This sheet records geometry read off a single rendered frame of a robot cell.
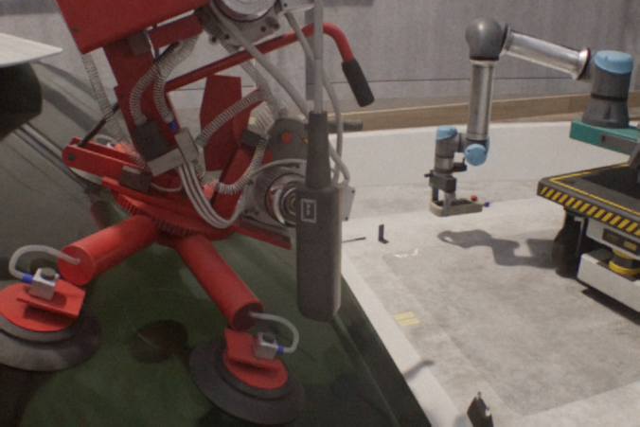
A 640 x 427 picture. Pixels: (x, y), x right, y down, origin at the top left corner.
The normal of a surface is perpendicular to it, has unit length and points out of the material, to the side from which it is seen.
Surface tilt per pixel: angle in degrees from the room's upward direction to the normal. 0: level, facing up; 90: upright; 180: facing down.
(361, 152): 90
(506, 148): 90
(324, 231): 90
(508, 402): 0
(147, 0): 90
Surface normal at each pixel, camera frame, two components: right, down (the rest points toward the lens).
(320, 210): -0.36, 0.31
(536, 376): 0.00, -0.94
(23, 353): 0.50, -0.68
